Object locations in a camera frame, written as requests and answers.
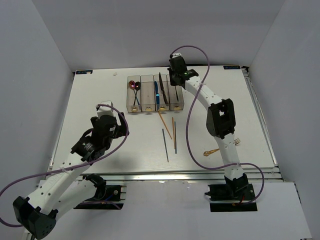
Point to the clear container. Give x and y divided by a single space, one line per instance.
162 106
174 105
131 108
147 93

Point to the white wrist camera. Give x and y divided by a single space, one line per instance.
176 54
103 110

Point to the right blue corner sticker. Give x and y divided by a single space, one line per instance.
231 67

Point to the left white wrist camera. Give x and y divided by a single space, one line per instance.
103 110

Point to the blue corner sticker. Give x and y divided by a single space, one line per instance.
231 67
84 72

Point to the black spoon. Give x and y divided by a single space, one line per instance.
137 87

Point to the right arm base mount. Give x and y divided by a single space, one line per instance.
232 196

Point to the gold fork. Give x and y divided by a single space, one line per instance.
237 142

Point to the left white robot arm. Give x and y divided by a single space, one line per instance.
40 210

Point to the rainbow fork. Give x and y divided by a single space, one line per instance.
176 94

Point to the orange chopstick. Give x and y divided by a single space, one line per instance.
165 125
172 127

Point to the blue chopstick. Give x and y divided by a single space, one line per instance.
175 136
165 145

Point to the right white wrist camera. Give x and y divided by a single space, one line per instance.
176 54

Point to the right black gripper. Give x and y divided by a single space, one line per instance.
172 82

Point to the blue knife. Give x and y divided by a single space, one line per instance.
157 95

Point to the left blue corner sticker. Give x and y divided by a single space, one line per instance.
84 72

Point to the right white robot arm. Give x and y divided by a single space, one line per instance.
220 120

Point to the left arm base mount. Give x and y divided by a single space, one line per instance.
106 197

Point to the black knife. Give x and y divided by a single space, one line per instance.
163 89

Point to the rainbow spoon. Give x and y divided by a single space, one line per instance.
132 86

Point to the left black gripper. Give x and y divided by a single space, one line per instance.
121 129

